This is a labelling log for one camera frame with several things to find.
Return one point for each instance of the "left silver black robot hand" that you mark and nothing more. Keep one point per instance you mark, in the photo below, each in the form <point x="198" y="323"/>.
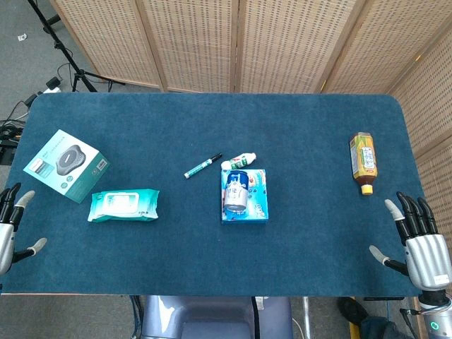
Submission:
<point x="4" y="237"/>

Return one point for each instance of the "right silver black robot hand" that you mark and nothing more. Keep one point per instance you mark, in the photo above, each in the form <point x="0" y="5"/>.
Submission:
<point x="424" y="261"/>

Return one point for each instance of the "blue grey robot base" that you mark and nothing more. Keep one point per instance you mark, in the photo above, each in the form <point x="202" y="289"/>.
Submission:
<point x="216" y="318"/>

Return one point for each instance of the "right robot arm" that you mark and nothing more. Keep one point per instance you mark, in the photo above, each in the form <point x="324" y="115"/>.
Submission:
<point x="435" y="310"/>

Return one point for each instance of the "green white marker pen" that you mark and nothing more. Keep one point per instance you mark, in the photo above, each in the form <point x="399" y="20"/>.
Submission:
<point x="202" y="165"/>

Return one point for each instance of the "black shoe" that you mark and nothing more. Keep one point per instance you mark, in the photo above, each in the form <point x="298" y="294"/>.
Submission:
<point x="351" y="310"/>

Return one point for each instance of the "white teal product box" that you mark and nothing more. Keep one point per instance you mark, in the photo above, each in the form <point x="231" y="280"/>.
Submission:
<point x="66" y="166"/>

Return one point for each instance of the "amber tea bottle yellow cap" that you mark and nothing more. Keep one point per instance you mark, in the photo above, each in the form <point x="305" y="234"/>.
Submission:
<point x="363" y="162"/>

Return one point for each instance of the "teal wet wipes pack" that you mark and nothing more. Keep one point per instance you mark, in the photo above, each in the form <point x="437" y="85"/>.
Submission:
<point x="123" y="205"/>

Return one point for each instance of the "white power strip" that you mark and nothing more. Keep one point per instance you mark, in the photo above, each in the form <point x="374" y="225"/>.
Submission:
<point x="51" y="85"/>

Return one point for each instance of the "blue white carton box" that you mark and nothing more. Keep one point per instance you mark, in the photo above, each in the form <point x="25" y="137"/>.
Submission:
<point x="245" y="196"/>

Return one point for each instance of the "black tripod stand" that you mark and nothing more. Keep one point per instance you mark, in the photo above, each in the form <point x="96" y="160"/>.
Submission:
<point x="67" y="53"/>

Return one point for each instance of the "blue silver drink can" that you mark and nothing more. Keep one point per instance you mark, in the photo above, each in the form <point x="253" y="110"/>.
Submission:
<point x="236" y="193"/>

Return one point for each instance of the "blue felt table mat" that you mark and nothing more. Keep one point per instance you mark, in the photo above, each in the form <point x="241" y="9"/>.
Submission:
<point x="212" y="197"/>

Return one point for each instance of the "white green small bottle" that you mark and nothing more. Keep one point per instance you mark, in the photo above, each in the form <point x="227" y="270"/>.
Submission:
<point x="238" y="160"/>

